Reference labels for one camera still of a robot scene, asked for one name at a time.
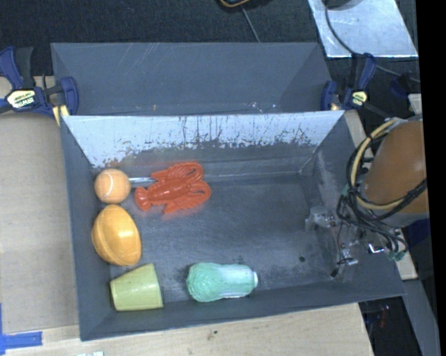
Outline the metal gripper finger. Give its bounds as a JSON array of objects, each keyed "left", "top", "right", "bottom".
[
  {"left": 304, "top": 204, "right": 337, "bottom": 232},
  {"left": 328, "top": 256, "right": 361, "bottom": 279}
]

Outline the grey metal bin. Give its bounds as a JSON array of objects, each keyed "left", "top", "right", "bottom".
[{"left": 49, "top": 19, "right": 410, "bottom": 343}]

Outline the green toy cabbage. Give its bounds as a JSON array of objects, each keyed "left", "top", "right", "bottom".
[{"left": 184, "top": 258, "right": 261, "bottom": 304}]

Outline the red toy lobster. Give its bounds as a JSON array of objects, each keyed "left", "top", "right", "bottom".
[{"left": 131, "top": 160, "right": 214, "bottom": 217}]

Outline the yellow-green cup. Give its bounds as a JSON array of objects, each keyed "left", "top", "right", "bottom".
[{"left": 107, "top": 261, "right": 165, "bottom": 313}]

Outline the orange oval ball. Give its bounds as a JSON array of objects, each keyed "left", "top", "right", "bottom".
[{"left": 89, "top": 202, "right": 144, "bottom": 269}]

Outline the brown cardboard board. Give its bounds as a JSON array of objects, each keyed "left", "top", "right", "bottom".
[{"left": 0, "top": 110, "right": 81, "bottom": 336}]

